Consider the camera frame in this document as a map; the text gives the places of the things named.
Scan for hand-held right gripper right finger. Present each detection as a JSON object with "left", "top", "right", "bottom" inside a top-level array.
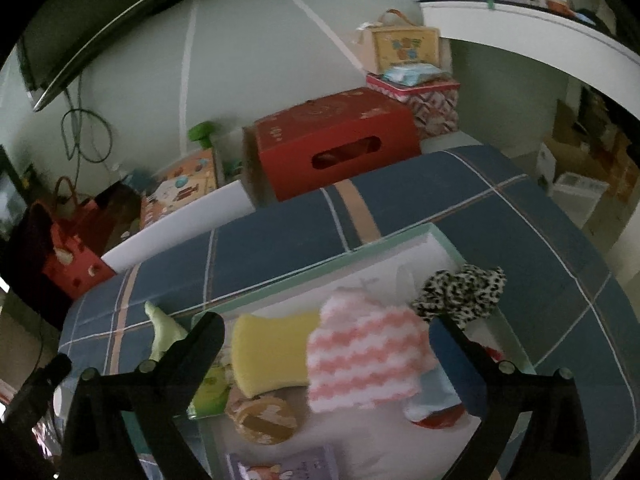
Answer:
[{"left": 428, "top": 314, "right": 594, "bottom": 480}]

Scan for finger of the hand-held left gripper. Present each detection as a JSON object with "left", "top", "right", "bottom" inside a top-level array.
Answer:
[{"left": 10, "top": 354, "right": 73, "bottom": 408}]

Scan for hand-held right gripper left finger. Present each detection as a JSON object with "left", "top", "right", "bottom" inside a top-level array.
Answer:
[{"left": 61, "top": 311, "right": 226, "bottom": 480}]

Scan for green tissue packet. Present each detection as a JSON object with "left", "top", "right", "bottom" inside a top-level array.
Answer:
[{"left": 190, "top": 355, "right": 236, "bottom": 418}]

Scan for red white scrunchie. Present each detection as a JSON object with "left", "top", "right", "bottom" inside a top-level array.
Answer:
[{"left": 414, "top": 405, "right": 468, "bottom": 430}]

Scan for yellow sponge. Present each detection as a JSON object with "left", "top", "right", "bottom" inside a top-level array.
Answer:
[{"left": 231, "top": 310, "right": 323, "bottom": 397}]

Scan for leopard print scrunchie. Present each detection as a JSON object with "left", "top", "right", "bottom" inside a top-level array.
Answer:
[{"left": 411, "top": 264, "right": 507, "bottom": 333}]

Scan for orange teardrop packet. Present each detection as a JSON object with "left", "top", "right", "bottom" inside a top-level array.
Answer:
[{"left": 225, "top": 394, "right": 301, "bottom": 446}]

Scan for pink white striped cloth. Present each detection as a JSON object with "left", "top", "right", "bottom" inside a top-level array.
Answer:
[{"left": 305, "top": 287, "right": 436, "bottom": 415}]

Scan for white tray with green rim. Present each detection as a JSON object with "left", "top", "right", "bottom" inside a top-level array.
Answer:
[{"left": 187, "top": 223, "right": 538, "bottom": 480}]

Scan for purple printed packet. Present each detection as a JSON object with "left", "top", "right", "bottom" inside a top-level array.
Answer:
[{"left": 226, "top": 446, "right": 341, "bottom": 480}]

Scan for white board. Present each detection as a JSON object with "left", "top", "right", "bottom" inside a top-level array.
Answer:
[{"left": 100, "top": 181, "right": 257, "bottom": 275}]

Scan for red felt handbag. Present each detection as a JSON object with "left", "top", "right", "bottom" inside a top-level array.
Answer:
[{"left": 42, "top": 176, "right": 118, "bottom": 301}]

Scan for dark red paper bag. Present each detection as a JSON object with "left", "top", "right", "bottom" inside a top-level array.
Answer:
[{"left": 95, "top": 180, "right": 146, "bottom": 256}]

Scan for colourful toy box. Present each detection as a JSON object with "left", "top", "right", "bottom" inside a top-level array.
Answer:
[{"left": 139, "top": 147, "right": 226, "bottom": 231}]

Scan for green dumbbell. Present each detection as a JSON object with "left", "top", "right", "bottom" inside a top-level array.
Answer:
[{"left": 187, "top": 121, "right": 216, "bottom": 148}]

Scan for cardboard boxes under shelf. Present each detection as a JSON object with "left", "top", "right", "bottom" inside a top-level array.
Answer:
[{"left": 537, "top": 87, "right": 640, "bottom": 221}]

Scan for red cardboard box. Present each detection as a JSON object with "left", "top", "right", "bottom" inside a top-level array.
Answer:
[{"left": 242, "top": 86, "right": 422, "bottom": 203}]

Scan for red white patterned box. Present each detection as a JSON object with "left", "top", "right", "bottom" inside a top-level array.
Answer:
[{"left": 366, "top": 72, "right": 461, "bottom": 140}]

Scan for blue wipes packet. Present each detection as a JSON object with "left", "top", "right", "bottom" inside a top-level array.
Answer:
[{"left": 382, "top": 62, "right": 443, "bottom": 87}]

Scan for white curved shelf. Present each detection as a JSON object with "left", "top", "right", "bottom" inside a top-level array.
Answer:
[{"left": 420, "top": 0, "right": 640, "bottom": 126}]

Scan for black hanging cable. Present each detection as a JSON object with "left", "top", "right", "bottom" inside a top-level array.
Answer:
[{"left": 61, "top": 75, "right": 113, "bottom": 186}]

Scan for beige case with handle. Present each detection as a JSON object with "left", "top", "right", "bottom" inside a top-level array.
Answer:
[{"left": 356, "top": 9, "right": 441, "bottom": 75}]

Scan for wall television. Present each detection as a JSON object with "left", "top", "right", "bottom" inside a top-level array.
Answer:
[{"left": 15, "top": 0, "right": 231, "bottom": 111}]

